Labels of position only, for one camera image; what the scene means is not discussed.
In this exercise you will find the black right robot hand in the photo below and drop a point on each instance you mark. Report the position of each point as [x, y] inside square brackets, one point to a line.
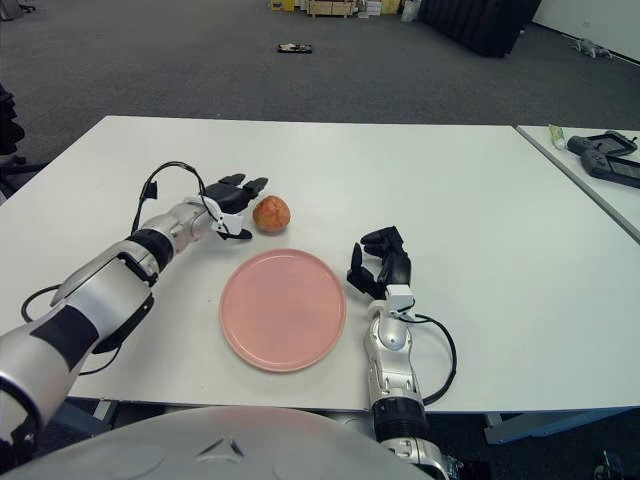
[395, 270]

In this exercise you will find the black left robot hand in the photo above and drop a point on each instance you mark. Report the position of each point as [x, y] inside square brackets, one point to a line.
[227, 195]

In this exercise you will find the red yellow apple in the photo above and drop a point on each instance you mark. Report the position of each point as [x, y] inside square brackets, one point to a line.
[271, 215]

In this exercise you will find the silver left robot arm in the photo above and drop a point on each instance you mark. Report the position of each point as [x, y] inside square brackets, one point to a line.
[90, 295]

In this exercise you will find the pink round plate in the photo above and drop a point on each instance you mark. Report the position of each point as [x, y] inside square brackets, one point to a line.
[283, 310]

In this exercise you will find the black tray on floor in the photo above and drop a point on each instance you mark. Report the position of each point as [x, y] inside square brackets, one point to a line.
[295, 48]

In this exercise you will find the yellow box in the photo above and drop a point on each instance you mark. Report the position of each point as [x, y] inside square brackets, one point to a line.
[282, 4]

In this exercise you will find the white side table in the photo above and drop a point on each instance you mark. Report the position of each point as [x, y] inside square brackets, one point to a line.
[590, 200]

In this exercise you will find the green white tube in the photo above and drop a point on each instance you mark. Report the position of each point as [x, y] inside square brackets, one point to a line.
[557, 136]

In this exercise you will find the wooden crate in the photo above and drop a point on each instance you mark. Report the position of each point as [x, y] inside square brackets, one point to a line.
[330, 7]

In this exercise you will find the black handheld controller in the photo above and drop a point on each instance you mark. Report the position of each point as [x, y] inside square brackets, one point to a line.
[580, 145]

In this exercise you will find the black office chair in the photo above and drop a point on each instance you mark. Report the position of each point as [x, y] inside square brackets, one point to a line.
[10, 130]

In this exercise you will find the black controller with screen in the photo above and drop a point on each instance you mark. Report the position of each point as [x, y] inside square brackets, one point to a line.
[600, 165]

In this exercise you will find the stack of white boxes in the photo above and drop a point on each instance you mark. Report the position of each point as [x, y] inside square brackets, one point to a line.
[380, 6]

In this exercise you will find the grey robot torso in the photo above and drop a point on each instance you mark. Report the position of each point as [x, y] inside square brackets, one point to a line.
[175, 445]

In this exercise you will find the white plastic bag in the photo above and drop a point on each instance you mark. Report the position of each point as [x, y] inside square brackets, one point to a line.
[410, 11]

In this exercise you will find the black draped partition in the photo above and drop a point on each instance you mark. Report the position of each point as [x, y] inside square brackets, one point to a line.
[480, 22]

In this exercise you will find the grey swivel chair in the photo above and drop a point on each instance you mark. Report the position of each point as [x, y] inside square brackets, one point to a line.
[17, 5]

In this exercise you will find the small white quadruped robot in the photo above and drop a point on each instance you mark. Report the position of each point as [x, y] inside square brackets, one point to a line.
[590, 49]

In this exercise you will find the blue-grey table frame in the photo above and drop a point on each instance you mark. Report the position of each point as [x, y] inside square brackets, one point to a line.
[550, 422]

